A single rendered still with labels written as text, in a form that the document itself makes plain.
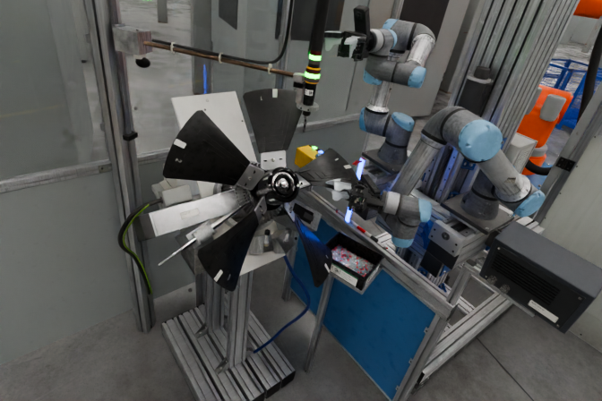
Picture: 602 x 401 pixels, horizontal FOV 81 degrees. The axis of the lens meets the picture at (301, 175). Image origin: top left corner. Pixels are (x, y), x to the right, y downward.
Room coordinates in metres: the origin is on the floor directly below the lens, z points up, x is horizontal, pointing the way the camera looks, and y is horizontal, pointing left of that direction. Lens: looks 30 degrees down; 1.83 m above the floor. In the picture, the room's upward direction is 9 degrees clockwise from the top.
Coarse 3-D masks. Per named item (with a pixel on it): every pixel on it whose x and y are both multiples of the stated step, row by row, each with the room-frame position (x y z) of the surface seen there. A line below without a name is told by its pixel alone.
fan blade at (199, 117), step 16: (192, 128) 0.93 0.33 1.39; (208, 128) 0.94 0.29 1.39; (192, 144) 0.91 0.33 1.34; (208, 144) 0.93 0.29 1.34; (224, 144) 0.95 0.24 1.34; (192, 160) 0.91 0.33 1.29; (208, 160) 0.92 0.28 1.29; (224, 160) 0.94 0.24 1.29; (240, 160) 0.96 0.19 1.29; (176, 176) 0.88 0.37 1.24; (192, 176) 0.90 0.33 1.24; (208, 176) 0.92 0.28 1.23; (224, 176) 0.94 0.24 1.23; (240, 176) 0.96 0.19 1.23
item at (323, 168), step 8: (328, 152) 1.27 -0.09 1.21; (336, 152) 1.28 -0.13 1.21; (312, 160) 1.21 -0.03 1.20; (320, 160) 1.21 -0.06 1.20; (328, 160) 1.22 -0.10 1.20; (344, 160) 1.25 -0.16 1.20; (304, 168) 1.14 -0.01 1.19; (312, 168) 1.15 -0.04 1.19; (320, 168) 1.16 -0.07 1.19; (328, 168) 1.17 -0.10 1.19; (336, 168) 1.18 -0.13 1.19; (344, 168) 1.20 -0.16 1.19; (352, 168) 1.22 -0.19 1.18; (304, 176) 1.09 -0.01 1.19; (312, 176) 1.10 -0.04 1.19; (320, 176) 1.10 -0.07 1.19; (328, 176) 1.12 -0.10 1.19; (336, 176) 1.13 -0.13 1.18; (344, 176) 1.15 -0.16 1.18; (352, 176) 1.17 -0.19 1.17; (312, 184) 1.05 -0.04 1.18; (320, 184) 1.06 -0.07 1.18; (328, 184) 1.08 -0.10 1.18
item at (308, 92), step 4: (308, 84) 1.05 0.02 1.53; (312, 84) 1.05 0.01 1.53; (316, 84) 1.06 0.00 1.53; (308, 88) 1.05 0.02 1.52; (312, 88) 1.05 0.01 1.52; (304, 92) 1.06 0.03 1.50; (308, 92) 1.05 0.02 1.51; (312, 92) 1.05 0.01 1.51; (304, 96) 1.06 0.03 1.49; (308, 96) 1.05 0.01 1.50; (312, 96) 1.05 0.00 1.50; (304, 100) 1.06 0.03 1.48; (308, 100) 1.05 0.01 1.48; (312, 100) 1.05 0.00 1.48; (304, 104) 1.05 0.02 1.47; (308, 104) 1.05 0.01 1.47; (312, 104) 1.06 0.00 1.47; (304, 112) 1.06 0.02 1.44; (308, 112) 1.05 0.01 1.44
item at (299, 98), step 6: (294, 78) 1.06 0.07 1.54; (300, 78) 1.06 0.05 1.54; (294, 84) 1.06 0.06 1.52; (300, 84) 1.05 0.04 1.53; (300, 90) 1.06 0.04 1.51; (300, 96) 1.06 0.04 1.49; (300, 102) 1.06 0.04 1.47; (300, 108) 1.03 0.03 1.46; (306, 108) 1.03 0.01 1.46; (312, 108) 1.03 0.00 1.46; (318, 108) 1.06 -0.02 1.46
